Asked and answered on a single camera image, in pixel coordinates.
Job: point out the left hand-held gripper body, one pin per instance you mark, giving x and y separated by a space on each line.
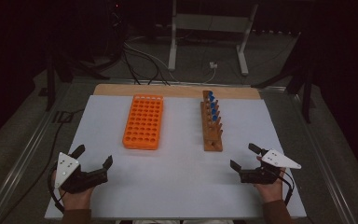
74 180

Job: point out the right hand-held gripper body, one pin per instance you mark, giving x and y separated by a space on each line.
258 176

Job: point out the wooden test tube rack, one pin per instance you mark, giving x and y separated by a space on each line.
213 140

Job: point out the orange plastic test tube rack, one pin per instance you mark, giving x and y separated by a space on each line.
143 123

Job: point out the person's left hand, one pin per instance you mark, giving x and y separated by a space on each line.
74 200

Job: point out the person's right hand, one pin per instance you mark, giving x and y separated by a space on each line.
272 193

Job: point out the white table mat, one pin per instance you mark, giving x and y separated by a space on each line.
177 174

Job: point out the black tripod stand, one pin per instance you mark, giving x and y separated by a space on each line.
50 84
307 99

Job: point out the white plug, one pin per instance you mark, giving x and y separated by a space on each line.
213 65

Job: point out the power strip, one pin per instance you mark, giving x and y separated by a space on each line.
275 31

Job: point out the black equipment tower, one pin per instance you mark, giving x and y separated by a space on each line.
115 28

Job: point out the grey metal stand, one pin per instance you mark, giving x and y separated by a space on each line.
211 23

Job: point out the aluminium floor frame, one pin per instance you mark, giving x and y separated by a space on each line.
28 149

